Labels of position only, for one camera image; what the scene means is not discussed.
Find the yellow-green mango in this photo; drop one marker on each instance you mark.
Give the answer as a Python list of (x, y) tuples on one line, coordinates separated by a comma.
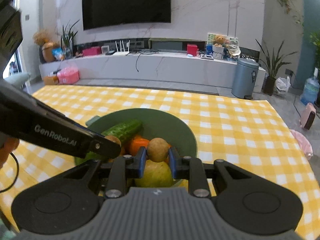
[(155, 175)]

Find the brown kiwi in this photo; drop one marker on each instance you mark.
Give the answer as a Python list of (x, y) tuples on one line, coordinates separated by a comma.
[(114, 139), (157, 150)]

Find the pink cloth on chair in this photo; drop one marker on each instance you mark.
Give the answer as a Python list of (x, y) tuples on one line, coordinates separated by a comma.
[(303, 143)]

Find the green colander bowl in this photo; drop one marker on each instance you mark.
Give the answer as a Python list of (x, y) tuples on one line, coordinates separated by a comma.
[(156, 124)]

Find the white plastic bag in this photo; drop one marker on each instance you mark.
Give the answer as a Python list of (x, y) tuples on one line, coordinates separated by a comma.
[(282, 86)]

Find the black wall television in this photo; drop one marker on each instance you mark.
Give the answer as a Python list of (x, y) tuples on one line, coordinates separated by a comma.
[(104, 13)]

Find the blue-grey pedal trash bin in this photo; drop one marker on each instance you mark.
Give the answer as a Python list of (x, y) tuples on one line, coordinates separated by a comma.
[(245, 78)]

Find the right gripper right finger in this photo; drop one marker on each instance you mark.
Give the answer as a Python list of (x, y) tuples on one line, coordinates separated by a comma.
[(190, 169)]

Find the brown kiwi front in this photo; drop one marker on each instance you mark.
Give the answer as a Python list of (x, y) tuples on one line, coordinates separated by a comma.
[(114, 139)]

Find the white wifi router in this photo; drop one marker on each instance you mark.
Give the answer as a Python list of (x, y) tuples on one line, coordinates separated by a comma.
[(122, 48)]

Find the yellow checkered tablecloth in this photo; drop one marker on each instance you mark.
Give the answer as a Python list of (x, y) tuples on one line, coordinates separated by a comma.
[(250, 134)]

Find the orange tangerine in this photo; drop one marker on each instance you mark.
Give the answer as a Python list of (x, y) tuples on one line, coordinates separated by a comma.
[(135, 144)]

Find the potted long-leaf plant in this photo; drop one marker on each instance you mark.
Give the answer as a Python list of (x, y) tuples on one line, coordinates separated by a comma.
[(273, 61)]

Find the red box on console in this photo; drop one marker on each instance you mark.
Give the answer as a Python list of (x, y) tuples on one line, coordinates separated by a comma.
[(192, 49)]

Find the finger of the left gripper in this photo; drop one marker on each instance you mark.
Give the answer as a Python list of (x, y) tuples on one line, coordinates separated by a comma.
[(107, 147)]

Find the green cucumber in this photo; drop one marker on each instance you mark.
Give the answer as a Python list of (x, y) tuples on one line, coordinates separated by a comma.
[(124, 131)]

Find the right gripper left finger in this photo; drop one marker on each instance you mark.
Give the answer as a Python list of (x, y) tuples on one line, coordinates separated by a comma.
[(122, 169)]

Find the white marble tv console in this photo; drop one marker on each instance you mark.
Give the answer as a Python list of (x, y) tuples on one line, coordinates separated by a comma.
[(153, 69)]

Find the small potted green plant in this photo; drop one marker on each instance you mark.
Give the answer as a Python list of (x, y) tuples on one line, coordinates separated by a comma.
[(67, 37)]

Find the pink space heater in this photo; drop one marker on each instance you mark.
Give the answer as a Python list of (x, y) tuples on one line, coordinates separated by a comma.
[(308, 116)]

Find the brown round vase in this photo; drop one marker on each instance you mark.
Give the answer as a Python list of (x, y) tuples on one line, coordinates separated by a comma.
[(47, 51)]

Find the pink storage box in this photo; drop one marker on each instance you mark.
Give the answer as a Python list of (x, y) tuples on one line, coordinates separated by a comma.
[(68, 76)]

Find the brown teddy bear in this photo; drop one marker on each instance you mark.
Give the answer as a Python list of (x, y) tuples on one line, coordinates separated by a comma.
[(219, 40)]

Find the orange cardboard box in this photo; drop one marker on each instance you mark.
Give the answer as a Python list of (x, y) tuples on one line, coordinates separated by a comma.
[(51, 80)]

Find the blue water jug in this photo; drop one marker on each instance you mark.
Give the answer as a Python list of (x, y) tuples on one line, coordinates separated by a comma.
[(311, 89)]

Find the teal cushion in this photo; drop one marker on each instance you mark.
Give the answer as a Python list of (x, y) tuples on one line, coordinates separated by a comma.
[(18, 79)]

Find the magenta flat box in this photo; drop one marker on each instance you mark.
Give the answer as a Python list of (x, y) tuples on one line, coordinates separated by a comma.
[(92, 51)]

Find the person's hand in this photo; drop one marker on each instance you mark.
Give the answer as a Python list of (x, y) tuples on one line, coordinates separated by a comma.
[(9, 145)]

